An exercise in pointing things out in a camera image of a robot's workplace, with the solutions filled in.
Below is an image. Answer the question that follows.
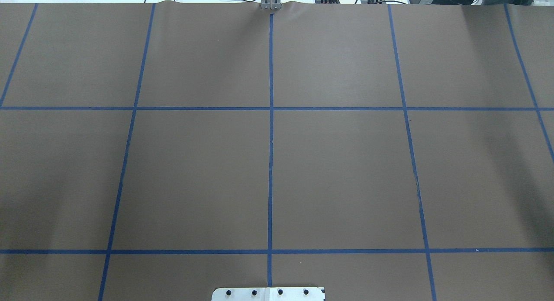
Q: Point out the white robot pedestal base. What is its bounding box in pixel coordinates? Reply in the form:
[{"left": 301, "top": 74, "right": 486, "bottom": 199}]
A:
[{"left": 211, "top": 286, "right": 326, "bottom": 301}]

